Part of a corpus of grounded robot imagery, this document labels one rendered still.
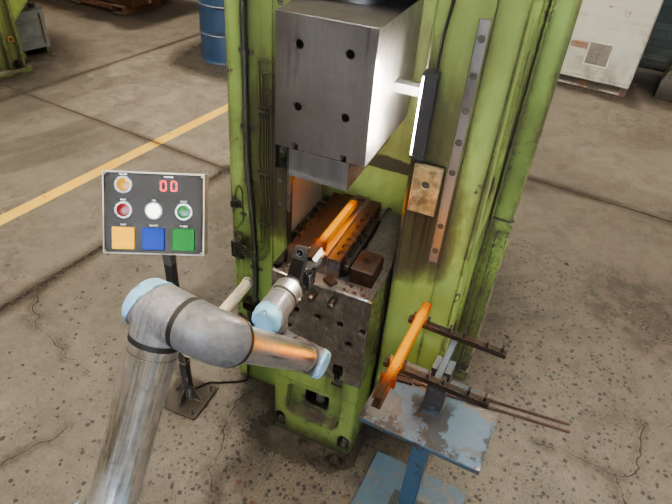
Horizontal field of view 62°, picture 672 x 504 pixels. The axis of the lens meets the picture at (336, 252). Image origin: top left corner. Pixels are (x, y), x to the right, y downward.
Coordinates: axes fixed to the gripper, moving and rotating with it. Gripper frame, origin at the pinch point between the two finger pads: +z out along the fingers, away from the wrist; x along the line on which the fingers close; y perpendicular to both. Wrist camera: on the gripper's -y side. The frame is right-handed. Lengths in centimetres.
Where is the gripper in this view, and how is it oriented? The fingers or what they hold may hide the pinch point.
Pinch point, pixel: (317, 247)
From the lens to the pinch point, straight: 187.3
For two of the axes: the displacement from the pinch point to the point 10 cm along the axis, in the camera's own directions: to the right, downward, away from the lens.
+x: 9.2, 2.9, -2.7
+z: 3.9, -5.5, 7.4
